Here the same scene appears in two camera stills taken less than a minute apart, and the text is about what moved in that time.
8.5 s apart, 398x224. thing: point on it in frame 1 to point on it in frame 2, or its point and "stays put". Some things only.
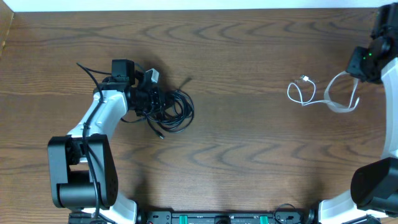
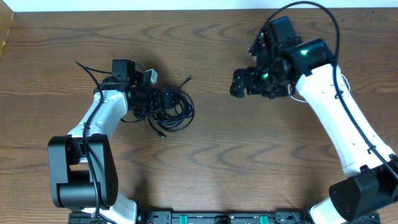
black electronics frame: x=224 y=216 stays put
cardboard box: x=6 y=18 stays put
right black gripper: x=354 y=65 to x=250 y=73
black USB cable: x=173 y=116 stays put
